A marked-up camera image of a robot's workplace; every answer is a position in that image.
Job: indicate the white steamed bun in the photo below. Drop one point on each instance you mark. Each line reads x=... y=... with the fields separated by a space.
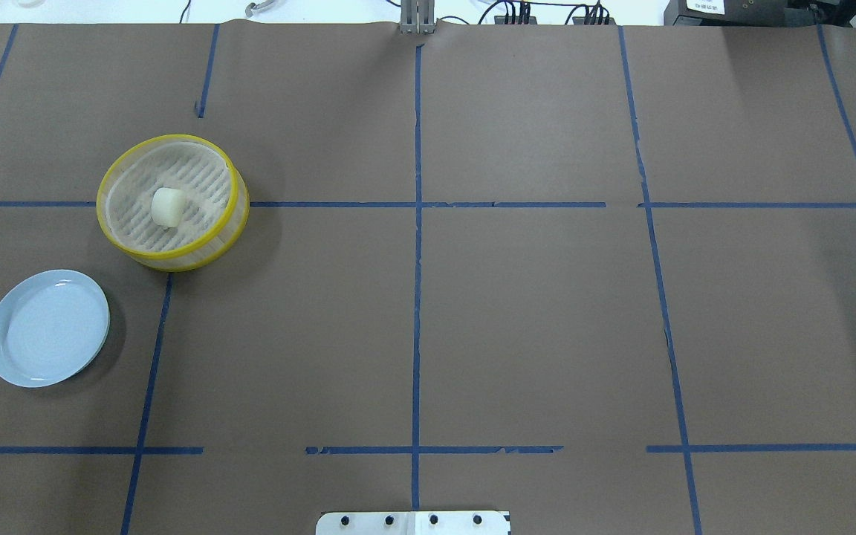
x=168 y=207

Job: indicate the yellow plastic steamer basket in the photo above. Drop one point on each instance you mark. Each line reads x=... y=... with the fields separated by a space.
x=216 y=213

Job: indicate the black computer box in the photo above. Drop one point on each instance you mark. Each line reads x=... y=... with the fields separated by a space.
x=737 y=13

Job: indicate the light blue plate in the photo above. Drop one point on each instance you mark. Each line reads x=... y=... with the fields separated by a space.
x=52 y=325

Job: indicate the aluminium frame post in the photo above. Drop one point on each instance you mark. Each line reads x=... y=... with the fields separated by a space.
x=417 y=17

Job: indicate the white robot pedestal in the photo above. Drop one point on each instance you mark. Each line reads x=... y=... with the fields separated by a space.
x=415 y=522

